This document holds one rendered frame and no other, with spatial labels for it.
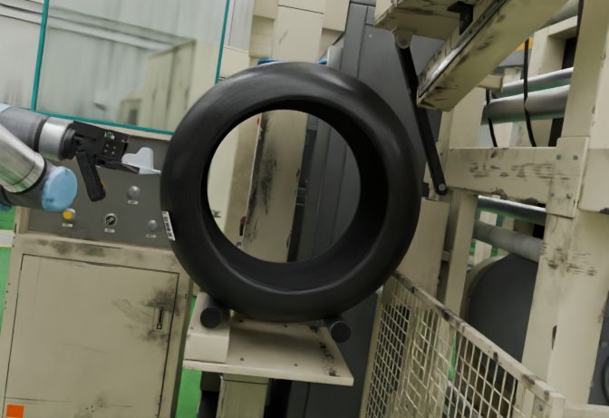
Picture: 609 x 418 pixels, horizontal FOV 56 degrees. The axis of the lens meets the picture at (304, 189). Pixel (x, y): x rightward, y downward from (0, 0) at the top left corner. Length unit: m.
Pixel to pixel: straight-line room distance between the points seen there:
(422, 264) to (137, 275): 0.88
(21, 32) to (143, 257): 8.54
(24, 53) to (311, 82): 9.15
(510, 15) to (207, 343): 0.89
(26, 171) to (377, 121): 0.69
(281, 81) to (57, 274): 1.04
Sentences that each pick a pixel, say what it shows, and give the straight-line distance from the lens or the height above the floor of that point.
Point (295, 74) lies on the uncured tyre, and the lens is 1.21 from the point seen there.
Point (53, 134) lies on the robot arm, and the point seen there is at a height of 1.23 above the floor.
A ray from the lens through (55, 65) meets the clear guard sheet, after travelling 1.95.
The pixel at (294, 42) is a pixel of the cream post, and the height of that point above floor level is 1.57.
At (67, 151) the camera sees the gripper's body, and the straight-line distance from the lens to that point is 1.32.
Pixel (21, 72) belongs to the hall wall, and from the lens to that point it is 10.19.
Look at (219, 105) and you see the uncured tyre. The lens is 1.19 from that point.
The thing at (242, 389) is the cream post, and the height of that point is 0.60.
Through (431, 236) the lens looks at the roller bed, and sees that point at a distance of 1.60.
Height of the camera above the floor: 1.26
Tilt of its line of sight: 3 degrees down
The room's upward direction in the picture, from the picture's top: 9 degrees clockwise
